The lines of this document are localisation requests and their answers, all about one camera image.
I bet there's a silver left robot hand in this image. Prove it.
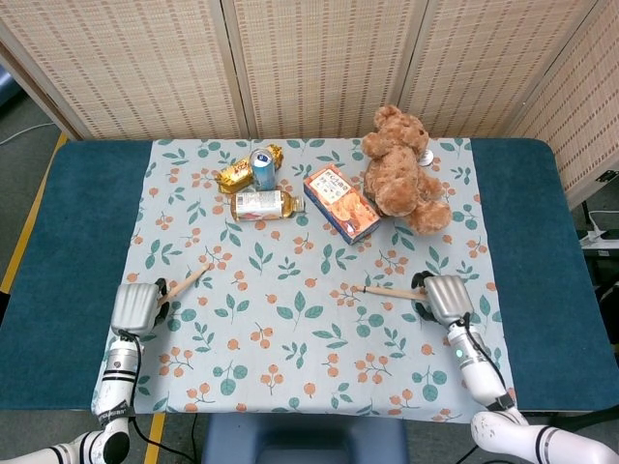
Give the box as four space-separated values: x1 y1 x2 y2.
110 277 172 337

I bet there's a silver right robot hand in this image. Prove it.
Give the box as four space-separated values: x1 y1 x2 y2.
410 271 477 327

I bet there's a plain wooden drumstick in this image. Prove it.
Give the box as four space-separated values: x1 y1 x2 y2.
156 262 212 307

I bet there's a wooden drumstick with black band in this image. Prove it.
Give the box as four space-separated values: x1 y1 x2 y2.
348 284 429 303

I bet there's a teal felt table cover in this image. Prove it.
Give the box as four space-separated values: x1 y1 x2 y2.
0 136 616 418

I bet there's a brown teddy bear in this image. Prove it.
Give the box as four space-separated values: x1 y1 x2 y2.
361 104 454 237

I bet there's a blue and orange snack box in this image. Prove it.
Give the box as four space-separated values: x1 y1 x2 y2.
302 163 382 247

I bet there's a floral fruit print tablecloth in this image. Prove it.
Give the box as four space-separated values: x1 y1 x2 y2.
90 136 518 424

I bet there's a clear tea bottle with label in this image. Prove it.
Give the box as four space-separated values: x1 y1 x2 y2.
229 188 308 224

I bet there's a gold foil snack packet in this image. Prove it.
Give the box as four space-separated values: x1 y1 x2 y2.
214 143 286 195

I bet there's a white power strip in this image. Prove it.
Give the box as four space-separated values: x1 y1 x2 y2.
576 228 619 250

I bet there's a blue drink can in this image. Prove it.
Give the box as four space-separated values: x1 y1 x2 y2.
248 146 279 192

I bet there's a blue padded seat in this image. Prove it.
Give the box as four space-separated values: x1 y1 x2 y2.
199 412 409 464

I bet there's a woven folding screen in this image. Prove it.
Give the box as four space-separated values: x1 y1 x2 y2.
0 0 619 210

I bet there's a black left hand cable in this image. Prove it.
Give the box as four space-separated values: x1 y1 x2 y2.
117 329 145 418

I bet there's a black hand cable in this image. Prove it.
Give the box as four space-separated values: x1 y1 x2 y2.
462 312 515 413
117 329 145 418

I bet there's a black right hand cable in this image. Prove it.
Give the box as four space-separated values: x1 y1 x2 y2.
462 312 515 413

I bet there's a white floor cable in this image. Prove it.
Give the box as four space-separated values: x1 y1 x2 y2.
0 122 56 147

